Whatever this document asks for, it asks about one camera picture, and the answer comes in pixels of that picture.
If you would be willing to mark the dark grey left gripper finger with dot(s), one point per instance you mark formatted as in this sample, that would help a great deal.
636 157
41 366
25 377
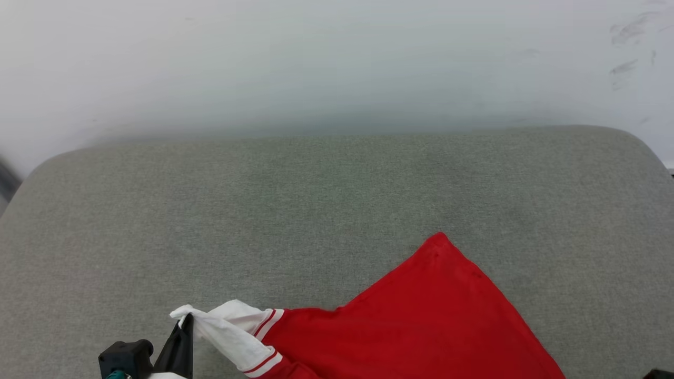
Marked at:
176 352

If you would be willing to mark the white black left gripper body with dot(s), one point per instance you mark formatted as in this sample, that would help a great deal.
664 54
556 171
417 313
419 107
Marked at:
166 376

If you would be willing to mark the red and white jersey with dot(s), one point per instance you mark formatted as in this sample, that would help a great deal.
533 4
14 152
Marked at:
410 326

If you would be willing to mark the grey fabric sofa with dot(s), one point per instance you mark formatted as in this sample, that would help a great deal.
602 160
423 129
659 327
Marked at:
337 210

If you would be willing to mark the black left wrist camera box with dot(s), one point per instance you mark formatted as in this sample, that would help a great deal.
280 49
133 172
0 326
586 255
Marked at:
126 358

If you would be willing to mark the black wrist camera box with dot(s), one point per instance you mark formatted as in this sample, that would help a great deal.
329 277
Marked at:
661 375
126 358

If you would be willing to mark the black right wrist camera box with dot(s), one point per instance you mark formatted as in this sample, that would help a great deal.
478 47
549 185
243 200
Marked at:
661 375

